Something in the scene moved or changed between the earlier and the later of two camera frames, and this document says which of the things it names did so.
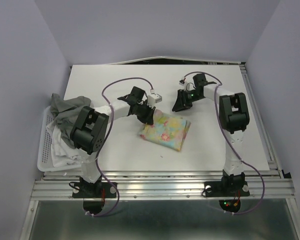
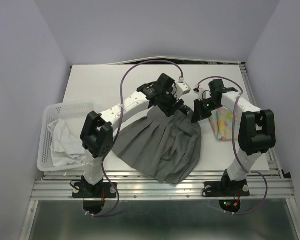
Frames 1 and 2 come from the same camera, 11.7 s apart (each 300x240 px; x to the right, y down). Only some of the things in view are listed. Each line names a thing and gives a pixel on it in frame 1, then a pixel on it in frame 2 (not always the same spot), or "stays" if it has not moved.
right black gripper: x=181 y=103 to x=198 y=113
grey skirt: x=64 y=112 to x=167 y=146
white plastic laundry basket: x=44 y=161 stays
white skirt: x=62 y=153 stays
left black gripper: x=148 y=119 to x=169 y=110
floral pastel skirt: x=168 y=130 to x=221 y=122
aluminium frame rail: x=166 y=185 stays
